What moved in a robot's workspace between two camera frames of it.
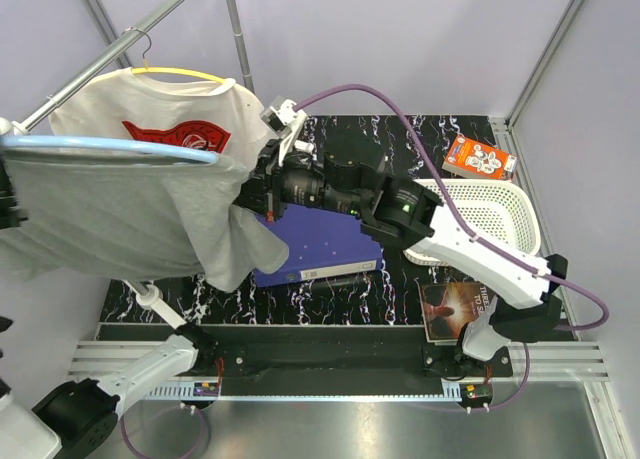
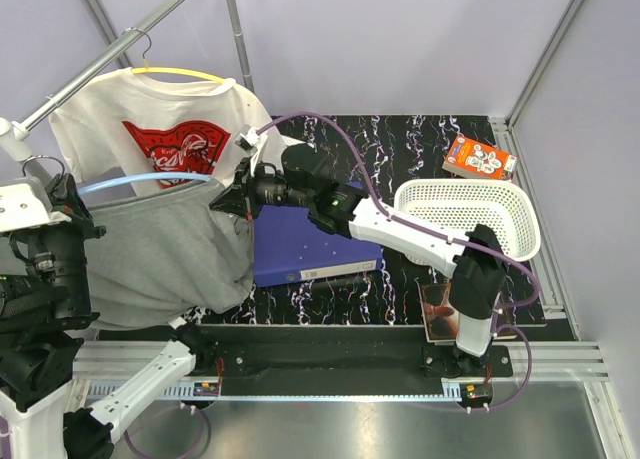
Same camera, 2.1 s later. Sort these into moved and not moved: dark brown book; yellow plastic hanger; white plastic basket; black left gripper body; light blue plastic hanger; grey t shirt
Moved: grey t shirt; light blue plastic hanger; black left gripper body
Not moved: dark brown book; white plastic basket; yellow plastic hanger
